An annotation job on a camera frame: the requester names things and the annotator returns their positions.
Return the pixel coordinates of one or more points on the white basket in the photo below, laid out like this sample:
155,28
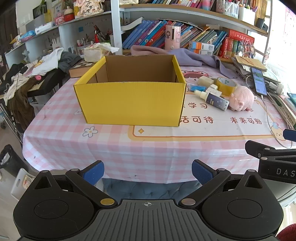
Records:
19,185

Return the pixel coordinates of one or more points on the pink and purple cloth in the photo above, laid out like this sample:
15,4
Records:
194,56

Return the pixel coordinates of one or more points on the wooden chess box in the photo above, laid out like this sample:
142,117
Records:
79,70

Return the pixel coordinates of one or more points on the stack of papers and notebooks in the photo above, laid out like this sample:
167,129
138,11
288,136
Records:
247,61

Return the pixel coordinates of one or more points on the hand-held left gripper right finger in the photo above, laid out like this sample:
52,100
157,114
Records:
202,172

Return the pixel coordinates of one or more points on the grey garment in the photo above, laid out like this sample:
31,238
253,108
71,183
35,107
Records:
69,60

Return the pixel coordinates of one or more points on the person's red clothing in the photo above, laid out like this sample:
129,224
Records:
289,234

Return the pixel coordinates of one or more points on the pen holders with pens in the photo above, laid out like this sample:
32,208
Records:
98,37

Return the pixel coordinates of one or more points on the white metal shelf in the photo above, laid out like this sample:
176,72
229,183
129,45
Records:
115,23

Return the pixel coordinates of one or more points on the tissue pack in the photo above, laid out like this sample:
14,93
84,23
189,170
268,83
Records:
92,54

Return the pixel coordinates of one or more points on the floral fabric bag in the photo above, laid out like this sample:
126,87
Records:
90,9

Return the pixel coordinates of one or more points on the printed desk mat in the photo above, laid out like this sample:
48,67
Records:
208,129

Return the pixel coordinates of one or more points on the small pink roller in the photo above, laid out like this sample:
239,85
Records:
38,77

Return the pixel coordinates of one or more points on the red jar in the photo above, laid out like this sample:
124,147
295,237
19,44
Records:
69,17

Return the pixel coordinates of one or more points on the white charger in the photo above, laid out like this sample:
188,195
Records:
276,87

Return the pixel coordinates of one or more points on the yellow cardboard box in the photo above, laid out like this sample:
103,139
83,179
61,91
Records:
129,104

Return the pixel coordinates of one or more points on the small black box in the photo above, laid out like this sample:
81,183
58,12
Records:
261,24

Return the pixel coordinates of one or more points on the shelf of thin books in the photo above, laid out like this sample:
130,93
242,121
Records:
180,3

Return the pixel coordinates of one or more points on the light blue packet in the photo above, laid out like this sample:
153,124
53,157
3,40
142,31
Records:
27,36

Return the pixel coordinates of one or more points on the orange and blue boxes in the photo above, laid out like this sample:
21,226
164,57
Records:
201,46

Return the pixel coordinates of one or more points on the pink plush toy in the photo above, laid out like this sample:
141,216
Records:
241,97

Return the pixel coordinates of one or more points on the cream garment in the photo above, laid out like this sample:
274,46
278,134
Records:
16,88

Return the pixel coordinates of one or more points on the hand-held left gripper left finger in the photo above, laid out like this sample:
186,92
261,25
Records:
93,172

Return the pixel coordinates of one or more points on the cream white block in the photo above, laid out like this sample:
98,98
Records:
205,81

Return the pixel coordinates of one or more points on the white t-shirt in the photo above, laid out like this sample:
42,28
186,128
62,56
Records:
49,60

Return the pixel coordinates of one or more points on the red boxed book set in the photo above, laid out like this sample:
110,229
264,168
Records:
231,46

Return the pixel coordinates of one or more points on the row of colourful books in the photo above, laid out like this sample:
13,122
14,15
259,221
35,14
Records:
148,34

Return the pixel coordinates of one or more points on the small white box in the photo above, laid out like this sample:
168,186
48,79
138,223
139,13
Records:
214,90

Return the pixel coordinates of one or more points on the dark blue spray bottle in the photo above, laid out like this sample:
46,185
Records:
216,100

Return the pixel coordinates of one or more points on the black garment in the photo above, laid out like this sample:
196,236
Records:
11,74

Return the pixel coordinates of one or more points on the yellow tape roll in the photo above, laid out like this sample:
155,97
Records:
225,89

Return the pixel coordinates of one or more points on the brown garment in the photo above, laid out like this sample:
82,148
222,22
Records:
20,104

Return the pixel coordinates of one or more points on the pink cylindrical device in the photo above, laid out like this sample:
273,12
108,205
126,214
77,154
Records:
172,38

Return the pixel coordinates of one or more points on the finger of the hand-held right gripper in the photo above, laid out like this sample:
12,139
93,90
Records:
290,135
254,148

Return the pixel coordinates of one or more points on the long white box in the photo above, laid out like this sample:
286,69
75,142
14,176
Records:
44,28

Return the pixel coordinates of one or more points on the smartphone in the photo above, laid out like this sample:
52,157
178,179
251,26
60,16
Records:
259,81

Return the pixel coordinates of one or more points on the black trash bin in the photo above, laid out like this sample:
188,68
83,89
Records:
11,164

